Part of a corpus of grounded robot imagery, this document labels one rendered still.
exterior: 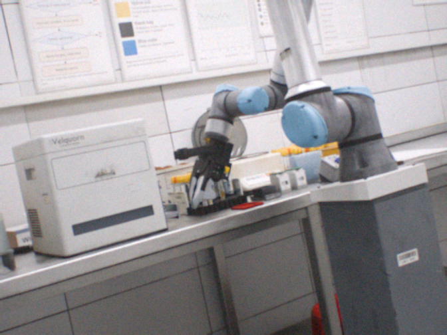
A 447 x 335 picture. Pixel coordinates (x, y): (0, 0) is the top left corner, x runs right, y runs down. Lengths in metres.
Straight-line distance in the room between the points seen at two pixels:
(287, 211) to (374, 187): 0.39
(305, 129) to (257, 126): 1.13
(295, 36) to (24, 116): 1.04
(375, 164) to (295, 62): 0.32
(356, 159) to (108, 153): 0.62
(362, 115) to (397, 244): 0.33
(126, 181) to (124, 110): 0.75
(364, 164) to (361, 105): 0.15
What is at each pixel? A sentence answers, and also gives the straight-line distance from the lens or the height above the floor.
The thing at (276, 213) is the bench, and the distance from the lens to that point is 1.83.
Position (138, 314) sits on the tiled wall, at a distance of 2.39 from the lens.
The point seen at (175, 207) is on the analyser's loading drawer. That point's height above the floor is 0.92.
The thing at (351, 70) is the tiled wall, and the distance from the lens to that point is 3.04.
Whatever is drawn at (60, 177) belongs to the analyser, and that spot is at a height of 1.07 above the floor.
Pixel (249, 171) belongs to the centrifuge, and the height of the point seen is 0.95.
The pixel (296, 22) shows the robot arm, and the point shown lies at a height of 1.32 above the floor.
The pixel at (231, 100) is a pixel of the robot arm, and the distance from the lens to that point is 1.78.
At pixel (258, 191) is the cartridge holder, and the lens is 1.93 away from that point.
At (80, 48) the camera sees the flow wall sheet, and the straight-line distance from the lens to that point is 2.34.
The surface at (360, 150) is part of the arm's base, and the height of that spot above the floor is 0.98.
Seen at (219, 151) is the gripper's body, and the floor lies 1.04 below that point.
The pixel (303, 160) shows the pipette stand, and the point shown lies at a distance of 2.11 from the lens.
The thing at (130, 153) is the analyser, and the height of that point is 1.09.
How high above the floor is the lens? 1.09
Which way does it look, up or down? 3 degrees down
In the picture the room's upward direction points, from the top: 12 degrees counter-clockwise
